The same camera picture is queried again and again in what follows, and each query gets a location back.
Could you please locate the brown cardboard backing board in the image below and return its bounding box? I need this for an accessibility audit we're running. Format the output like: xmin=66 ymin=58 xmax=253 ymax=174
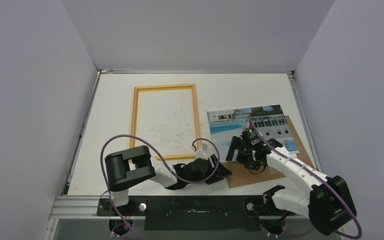
xmin=224 ymin=115 xmax=315 ymax=190

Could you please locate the sky and building photo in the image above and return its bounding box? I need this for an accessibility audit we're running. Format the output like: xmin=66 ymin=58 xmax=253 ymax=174
xmin=207 ymin=104 xmax=299 ymax=162

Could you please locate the yellow picture frame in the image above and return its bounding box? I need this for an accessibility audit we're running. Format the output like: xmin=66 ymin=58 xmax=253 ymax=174
xmin=130 ymin=83 xmax=201 ymax=161

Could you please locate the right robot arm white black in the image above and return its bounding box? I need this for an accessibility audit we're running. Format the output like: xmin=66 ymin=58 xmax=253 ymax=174
xmin=226 ymin=127 xmax=357 ymax=236

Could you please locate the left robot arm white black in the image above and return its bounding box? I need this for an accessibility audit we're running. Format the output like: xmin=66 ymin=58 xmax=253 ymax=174
xmin=104 ymin=144 xmax=233 ymax=216

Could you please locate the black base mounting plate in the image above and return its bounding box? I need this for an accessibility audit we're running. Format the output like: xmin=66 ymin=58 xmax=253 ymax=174
xmin=96 ymin=195 xmax=289 ymax=232

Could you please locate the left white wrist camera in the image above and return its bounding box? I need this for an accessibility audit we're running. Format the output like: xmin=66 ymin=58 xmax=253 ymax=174
xmin=194 ymin=143 xmax=211 ymax=160

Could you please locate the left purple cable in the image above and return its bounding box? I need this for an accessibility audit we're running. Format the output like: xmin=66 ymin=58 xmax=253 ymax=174
xmin=99 ymin=134 xmax=221 ymax=240

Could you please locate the aluminium table rail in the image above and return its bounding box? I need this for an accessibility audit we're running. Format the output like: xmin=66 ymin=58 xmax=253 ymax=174
xmin=47 ymin=195 xmax=349 ymax=220

